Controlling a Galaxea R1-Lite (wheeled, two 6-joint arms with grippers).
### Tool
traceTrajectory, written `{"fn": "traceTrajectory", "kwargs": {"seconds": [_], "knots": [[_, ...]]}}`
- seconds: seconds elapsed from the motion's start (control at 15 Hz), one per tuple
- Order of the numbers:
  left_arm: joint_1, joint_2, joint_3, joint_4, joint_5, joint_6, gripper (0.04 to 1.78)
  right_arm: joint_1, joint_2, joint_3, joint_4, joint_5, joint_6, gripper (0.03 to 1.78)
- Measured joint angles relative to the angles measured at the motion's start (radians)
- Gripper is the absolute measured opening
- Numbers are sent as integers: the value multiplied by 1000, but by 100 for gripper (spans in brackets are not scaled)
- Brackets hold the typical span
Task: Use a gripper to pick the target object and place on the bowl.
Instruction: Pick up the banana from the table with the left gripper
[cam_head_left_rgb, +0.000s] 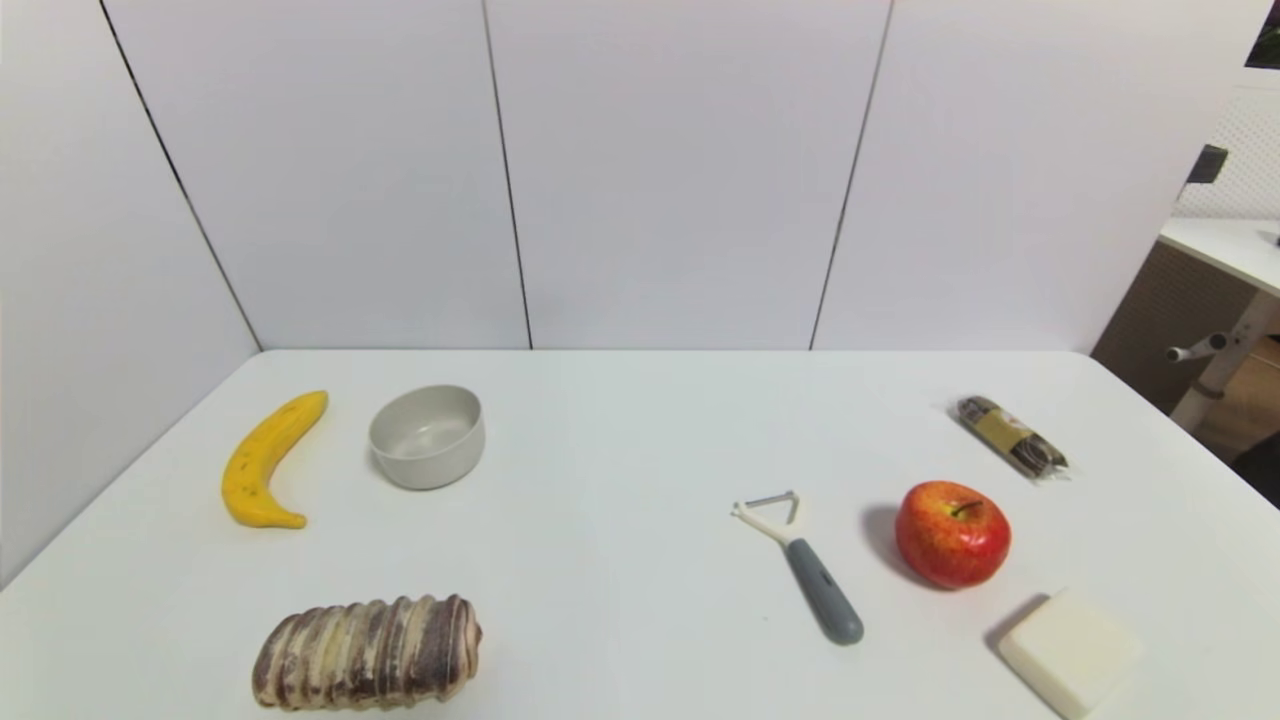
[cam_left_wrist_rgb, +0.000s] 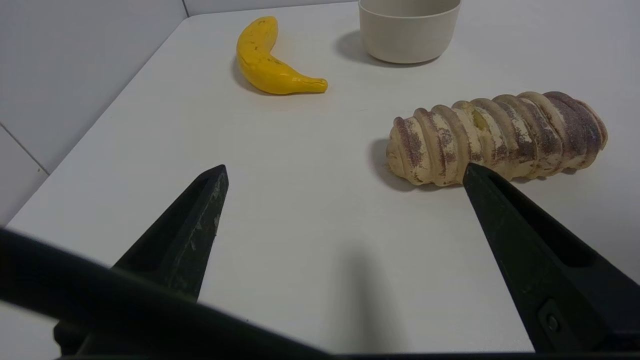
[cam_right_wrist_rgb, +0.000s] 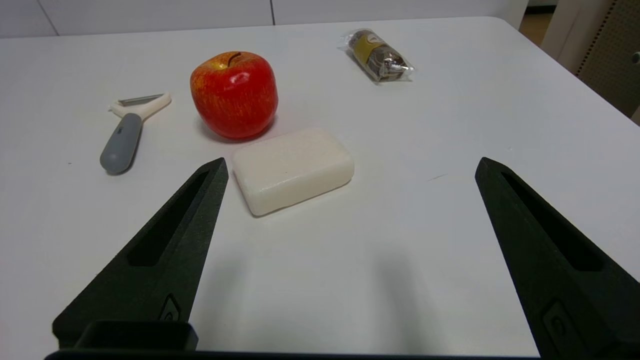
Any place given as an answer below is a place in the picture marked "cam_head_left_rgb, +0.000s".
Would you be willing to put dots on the yellow banana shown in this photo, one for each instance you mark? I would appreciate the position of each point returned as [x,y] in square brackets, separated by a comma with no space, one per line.
[260,458]

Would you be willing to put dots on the grey ceramic bowl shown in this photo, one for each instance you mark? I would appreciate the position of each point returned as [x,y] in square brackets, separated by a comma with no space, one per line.
[432,462]

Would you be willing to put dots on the dark object on floor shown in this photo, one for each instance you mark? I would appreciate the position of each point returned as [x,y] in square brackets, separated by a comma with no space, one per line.
[1262,470]

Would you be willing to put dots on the red apple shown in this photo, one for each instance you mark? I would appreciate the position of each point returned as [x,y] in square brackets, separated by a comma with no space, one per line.
[950,540]

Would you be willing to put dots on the wrapped dark snack roll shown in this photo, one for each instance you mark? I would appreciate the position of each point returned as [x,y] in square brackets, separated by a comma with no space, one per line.
[1010,435]

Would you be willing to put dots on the brown striped bread loaf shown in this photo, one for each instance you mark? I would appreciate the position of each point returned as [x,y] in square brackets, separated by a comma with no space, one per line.
[370,655]

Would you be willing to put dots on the brown perforated panel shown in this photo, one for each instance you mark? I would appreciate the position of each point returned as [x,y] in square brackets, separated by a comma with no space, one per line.
[1150,320]

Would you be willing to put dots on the cream white soap bar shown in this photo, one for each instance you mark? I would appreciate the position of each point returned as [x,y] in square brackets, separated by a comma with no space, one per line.
[1070,655]

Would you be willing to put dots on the white background desk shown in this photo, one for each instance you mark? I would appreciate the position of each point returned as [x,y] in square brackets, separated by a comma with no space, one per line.
[1228,245]

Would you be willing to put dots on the black box on pegboard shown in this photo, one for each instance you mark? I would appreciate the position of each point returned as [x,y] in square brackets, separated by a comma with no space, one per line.
[1207,164]

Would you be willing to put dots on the white pegboard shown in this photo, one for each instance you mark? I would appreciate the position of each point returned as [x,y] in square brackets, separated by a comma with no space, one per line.
[1240,150]

